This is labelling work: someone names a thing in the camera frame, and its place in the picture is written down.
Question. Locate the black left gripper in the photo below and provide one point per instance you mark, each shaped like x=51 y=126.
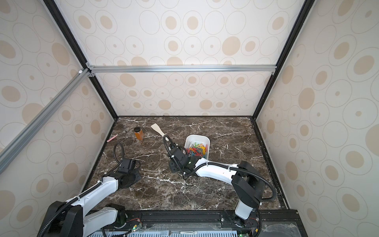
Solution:
x=138 y=176

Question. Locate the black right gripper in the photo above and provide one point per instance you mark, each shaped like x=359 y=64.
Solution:
x=173 y=154

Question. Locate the white plastic storage box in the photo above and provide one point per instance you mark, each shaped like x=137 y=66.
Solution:
x=197 y=145

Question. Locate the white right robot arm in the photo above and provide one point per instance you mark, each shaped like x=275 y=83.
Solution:
x=251 y=188

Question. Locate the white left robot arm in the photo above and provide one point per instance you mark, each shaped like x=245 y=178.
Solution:
x=88 y=198

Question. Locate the wooden spatula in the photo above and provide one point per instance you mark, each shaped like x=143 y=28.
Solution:
x=157 y=129

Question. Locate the pink pen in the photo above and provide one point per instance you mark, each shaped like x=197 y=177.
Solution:
x=112 y=138

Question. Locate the amber jar black lid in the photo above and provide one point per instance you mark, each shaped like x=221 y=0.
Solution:
x=138 y=133

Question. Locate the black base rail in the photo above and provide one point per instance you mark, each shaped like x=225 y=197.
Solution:
x=212 y=223

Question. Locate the left diagonal aluminium rail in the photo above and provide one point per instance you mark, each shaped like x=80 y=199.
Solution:
x=26 y=135

